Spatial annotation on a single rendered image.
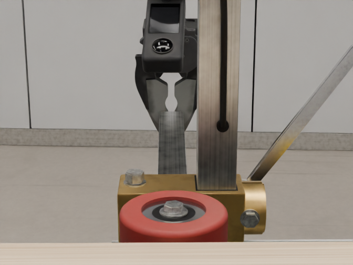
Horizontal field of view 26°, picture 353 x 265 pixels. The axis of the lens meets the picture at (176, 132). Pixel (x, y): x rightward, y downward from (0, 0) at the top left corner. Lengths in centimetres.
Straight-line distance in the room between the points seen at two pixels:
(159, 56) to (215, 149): 21
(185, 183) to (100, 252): 21
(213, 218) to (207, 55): 17
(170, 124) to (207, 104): 25
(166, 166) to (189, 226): 25
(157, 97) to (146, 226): 44
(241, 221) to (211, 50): 16
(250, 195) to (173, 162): 12
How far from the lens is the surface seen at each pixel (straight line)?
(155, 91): 96
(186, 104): 97
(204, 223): 54
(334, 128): 346
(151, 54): 87
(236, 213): 70
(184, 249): 52
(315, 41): 335
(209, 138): 68
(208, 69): 66
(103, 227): 269
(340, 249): 53
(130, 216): 55
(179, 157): 81
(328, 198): 297
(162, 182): 71
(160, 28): 90
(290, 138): 76
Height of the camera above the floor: 113
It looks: 18 degrees down
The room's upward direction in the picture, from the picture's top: straight up
